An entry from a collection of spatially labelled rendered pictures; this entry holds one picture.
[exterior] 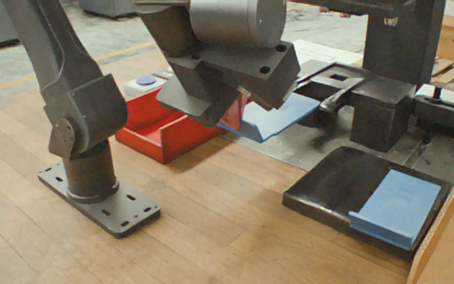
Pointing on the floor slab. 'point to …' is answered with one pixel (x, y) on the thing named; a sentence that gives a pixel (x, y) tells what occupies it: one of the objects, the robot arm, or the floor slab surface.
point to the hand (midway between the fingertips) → (232, 121)
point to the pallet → (448, 72)
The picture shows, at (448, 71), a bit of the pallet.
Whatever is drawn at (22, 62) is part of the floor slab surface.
